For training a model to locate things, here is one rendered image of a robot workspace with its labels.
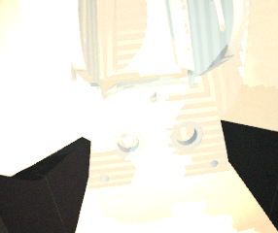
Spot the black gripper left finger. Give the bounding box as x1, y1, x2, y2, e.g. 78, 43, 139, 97
0, 137, 91, 233

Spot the white plate with two round holes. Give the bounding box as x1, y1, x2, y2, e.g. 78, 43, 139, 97
88, 81, 230, 189

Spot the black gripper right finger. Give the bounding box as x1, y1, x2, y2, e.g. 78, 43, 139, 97
221, 120, 278, 232

